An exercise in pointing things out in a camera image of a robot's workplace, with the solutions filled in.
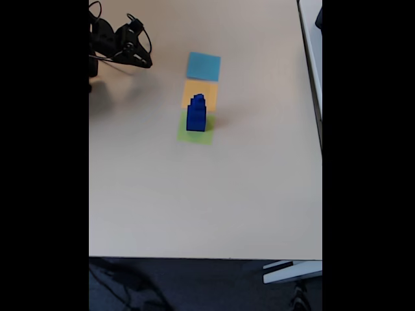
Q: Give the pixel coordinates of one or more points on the dark blue object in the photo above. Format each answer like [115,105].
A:
[319,17]

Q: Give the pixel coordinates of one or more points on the blue paper square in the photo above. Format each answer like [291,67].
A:
[203,66]

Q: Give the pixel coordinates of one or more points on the tiny blue cube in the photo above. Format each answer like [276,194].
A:
[198,96]

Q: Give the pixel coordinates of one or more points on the white table foot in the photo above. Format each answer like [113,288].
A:
[291,273]

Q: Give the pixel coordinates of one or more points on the small blue cube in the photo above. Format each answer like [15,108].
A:
[197,103]

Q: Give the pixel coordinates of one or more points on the large blue cube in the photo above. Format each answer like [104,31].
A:
[196,124]

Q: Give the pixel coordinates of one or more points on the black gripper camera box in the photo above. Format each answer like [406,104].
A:
[137,25]

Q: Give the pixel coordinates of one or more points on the orange paper square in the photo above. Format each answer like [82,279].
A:
[210,94]

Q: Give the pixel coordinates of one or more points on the white side table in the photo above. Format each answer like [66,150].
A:
[313,64]

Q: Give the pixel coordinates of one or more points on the green paper square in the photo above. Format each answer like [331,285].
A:
[194,137]

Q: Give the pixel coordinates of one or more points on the black stand leg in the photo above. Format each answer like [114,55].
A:
[300,298]

